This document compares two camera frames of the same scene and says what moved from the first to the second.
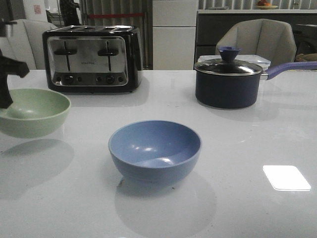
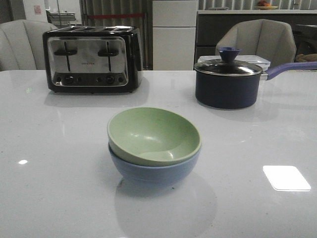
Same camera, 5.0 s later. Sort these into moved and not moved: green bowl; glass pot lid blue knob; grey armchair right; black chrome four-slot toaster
Moved: green bowl
Not moved: black chrome four-slot toaster; glass pot lid blue knob; grey armchair right
